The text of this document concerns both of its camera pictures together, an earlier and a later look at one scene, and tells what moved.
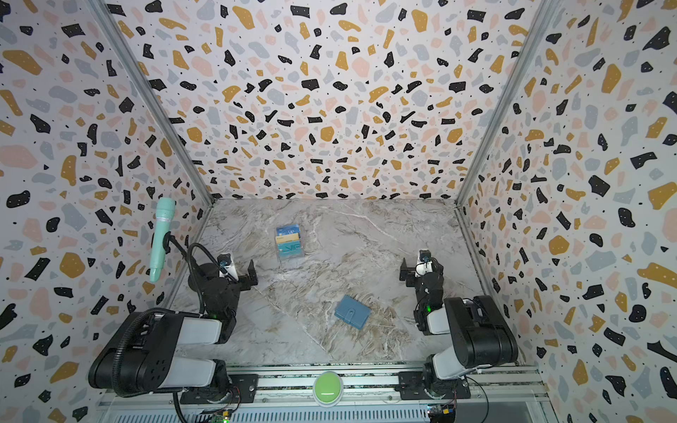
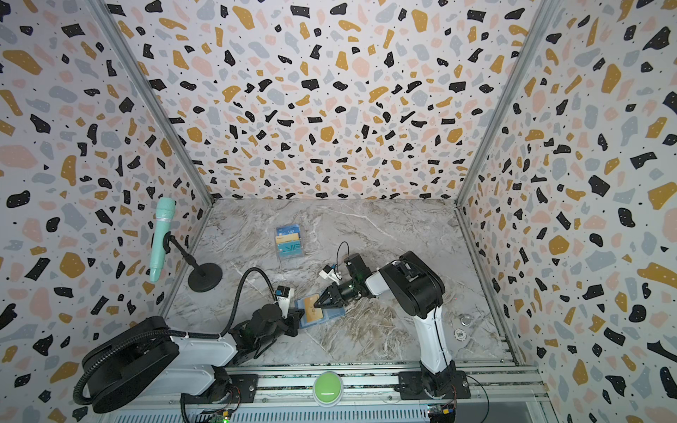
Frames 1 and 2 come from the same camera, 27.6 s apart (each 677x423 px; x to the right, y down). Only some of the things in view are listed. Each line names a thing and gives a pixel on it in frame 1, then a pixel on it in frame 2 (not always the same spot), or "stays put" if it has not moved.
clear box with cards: (289, 241) stays put
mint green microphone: (162, 225) stays put
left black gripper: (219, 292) -> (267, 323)
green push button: (328, 389) stays put
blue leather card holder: (353, 311) -> (313, 315)
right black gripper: (413, 270) -> (336, 293)
